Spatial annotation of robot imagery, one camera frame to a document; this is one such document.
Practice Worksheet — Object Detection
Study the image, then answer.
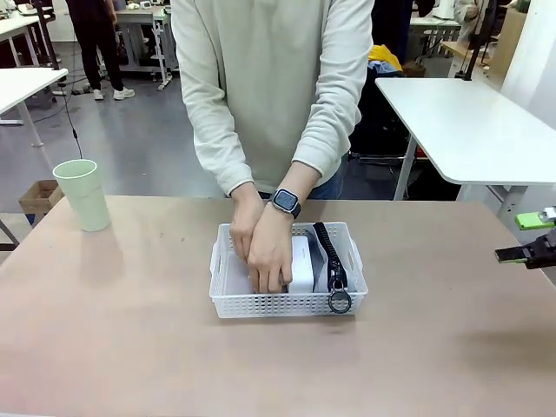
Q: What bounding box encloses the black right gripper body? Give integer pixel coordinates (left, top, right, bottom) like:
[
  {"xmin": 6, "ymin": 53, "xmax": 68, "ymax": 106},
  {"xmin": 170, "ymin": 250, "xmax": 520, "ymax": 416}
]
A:
[{"xmin": 523, "ymin": 228, "xmax": 556, "ymax": 271}]

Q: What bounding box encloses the white rectangular box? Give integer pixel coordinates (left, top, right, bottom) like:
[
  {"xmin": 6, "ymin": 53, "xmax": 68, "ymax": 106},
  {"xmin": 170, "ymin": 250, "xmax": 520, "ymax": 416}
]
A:
[{"xmin": 288, "ymin": 235, "xmax": 314, "ymax": 294}]

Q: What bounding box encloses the person's left forearm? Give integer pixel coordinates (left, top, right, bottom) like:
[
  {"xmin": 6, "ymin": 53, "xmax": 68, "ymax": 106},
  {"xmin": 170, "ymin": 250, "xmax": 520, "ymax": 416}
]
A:
[{"xmin": 272, "ymin": 82, "xmax": 362, "ymax": 209}]

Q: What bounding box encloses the person's right forearm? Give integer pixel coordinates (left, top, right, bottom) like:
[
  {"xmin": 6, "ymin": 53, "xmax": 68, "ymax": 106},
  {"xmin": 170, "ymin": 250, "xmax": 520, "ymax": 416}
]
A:
[{"xmin": 184, "ymin": 99, "xmax": 267, "ymax": 225}]

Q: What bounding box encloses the white perforated plastic basket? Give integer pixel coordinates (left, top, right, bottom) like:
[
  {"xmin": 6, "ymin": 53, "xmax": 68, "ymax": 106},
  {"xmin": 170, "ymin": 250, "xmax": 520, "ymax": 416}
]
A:
[{"xmin": 208, "ymin": 221, "xmax": 369, "ymax": 320}]

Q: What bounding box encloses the person's left hand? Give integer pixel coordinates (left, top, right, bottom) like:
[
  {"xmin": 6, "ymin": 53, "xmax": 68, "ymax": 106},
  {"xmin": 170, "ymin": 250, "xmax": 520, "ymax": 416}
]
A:
[{"xmin": 245, "ymin": 202, "xmax": 295, "ymax": 295}]

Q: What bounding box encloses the person's right hand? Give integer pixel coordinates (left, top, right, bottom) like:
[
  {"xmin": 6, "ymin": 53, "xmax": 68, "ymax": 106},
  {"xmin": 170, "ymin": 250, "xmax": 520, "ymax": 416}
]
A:
[{"xmin": 228, "ymin": 202, "xmax": 267, "ymax": 274}]

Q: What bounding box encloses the large white side table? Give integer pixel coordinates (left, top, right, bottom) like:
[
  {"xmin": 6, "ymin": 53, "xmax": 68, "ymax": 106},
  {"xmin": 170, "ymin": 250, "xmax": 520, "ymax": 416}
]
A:
[{"xmin": 374, "ymin": 76, "xmax": 556, "ymax": 219}]

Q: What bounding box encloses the wooden board panel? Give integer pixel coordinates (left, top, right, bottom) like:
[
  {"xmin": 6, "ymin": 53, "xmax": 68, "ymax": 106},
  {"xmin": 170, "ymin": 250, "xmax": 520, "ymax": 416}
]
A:
[{"xmin": 489, "ymin": 5, "xmax": 532, "ymax": 80}]

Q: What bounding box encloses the person in beige coat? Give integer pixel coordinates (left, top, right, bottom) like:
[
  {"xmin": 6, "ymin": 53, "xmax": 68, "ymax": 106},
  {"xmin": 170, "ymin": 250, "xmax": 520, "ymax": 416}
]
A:
[{"xmin": 453, "ymin": 0, "xmax": 488, "ymax": 43}]

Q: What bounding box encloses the yellow cloth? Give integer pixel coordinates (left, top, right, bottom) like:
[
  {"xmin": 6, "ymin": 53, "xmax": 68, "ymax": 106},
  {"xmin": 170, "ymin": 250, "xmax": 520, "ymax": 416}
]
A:
[{"xmin": 367, "ymin": 43, "xmax": 404, "ymax": 74}]

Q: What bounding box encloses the black smartwatch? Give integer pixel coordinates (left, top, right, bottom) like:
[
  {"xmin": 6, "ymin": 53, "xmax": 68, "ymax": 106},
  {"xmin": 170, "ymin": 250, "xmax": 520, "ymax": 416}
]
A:
[{"xmin": 270, "ymin": 188, "xmax": 303, "ymax": 221}]

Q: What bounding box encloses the person in beige sweater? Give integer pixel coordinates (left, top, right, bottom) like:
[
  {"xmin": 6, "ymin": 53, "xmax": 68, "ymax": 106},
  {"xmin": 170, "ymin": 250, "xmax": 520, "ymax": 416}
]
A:
[{"xmin": 169, "ymin": 0, "xmax": 376, "ymax": 202}]

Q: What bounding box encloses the grey workbench on wheels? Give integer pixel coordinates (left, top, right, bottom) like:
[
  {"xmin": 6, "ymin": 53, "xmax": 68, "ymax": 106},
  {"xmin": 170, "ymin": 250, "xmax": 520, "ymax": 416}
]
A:
[{"xmin": 111, "ymin": 3, "xmax": 180, "ymax": 91}]

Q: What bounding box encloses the pale green plastic cup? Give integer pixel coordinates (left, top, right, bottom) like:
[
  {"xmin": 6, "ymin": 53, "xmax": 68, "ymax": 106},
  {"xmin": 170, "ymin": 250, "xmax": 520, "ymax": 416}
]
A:
[{"xmin": 51, "ymin": 158, "xmax": 113, "ymax": 233}]

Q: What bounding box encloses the person in black clothes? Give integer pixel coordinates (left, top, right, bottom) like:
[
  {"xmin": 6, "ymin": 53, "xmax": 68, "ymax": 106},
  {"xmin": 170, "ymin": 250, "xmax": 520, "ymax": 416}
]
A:
[{"xmin": 63, "ymin": 0, "xmax": 136, "ymax": 102}]

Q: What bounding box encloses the brown cardboard box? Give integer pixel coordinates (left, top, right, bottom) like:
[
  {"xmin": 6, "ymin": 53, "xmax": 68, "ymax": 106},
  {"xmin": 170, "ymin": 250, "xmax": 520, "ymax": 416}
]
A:
[{"xmin": 18, "ymin": 179, "xmax": 65, "ymax": 228}]

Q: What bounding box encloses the white table with metal legs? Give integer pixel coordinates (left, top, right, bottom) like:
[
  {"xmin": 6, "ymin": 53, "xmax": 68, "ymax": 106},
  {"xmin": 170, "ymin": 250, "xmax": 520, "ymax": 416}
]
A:
[{"xmin": 0, "ymin": 66, "xmax": 70, "ymax": 149}]

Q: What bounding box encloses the white background desk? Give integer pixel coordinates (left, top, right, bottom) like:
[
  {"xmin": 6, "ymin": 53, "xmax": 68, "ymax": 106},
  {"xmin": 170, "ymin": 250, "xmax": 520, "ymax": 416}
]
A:
[{"xmin": 0, "ymin": 14, "xmax": 54, "ymax": 67}]

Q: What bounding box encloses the black camera stand pole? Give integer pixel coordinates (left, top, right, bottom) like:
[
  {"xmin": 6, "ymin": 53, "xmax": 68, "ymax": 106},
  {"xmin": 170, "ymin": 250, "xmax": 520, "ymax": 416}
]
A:
[
  {"xmin": 33, "ymin": 0, "xmax": 62, "ymax": 71},
  {"xmin": 459, "ymin": 0, "xmax": 497, "ymax": 83}
]

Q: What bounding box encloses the black hanging cable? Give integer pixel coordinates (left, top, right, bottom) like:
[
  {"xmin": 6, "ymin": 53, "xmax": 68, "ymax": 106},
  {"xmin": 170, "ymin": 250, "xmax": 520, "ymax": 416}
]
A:
[{"xmin": 63, "ymin": 84, "xmax": 86, "ymax": 160}]

